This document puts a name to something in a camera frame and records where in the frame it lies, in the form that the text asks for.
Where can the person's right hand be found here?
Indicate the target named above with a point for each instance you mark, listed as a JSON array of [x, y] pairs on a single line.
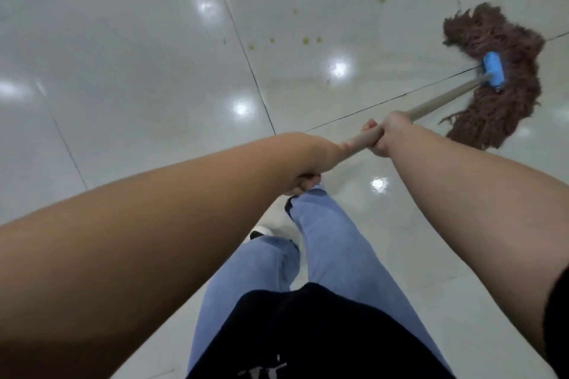
[[391, 130]]

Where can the person's left hand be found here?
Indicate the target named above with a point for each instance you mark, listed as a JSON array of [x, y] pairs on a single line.
[[318, 156]]

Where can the person's right fingers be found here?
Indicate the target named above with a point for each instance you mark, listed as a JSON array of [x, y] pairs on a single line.
[[374, 138]]

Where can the person's left fingers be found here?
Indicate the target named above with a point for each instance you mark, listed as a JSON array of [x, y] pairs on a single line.
[[303, 184]]

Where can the person's left forearm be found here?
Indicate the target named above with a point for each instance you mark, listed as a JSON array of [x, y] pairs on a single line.
[[146, 241]]

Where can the person's right forearm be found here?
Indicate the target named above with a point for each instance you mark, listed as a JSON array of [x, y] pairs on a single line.
[[484, 214]]

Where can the black and white shoe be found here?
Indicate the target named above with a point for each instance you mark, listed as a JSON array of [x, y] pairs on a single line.
[[260, 232], [290, 205]]

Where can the blue jeans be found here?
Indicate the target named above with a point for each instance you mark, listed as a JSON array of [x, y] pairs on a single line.
[[324, 267]]

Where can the black shirt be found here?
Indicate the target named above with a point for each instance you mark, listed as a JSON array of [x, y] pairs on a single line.
[[320, 334]]

